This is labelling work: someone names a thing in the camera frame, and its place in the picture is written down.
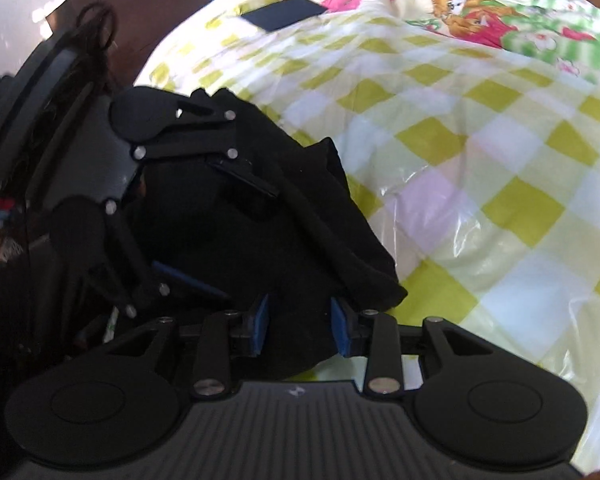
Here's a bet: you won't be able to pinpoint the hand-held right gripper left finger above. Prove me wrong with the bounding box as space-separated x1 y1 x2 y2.
104 293 271 402

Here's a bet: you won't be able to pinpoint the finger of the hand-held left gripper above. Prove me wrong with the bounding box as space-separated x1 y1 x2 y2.
132 101 282 202
86 199 232 320

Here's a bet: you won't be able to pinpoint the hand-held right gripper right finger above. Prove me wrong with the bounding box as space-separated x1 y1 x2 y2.
329 296 487 402

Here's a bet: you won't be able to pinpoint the black pants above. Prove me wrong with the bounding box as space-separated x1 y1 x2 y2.
125 87 409 382

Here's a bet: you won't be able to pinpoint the brown wooden headboard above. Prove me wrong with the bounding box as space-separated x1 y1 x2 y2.
0 0 361 126

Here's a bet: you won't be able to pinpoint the dark blue flat cloth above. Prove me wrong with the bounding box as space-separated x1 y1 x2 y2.
242 0 329 34

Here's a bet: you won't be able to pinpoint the checkered cartoon printed blanket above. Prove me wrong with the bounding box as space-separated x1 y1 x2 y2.
132 0 600 477

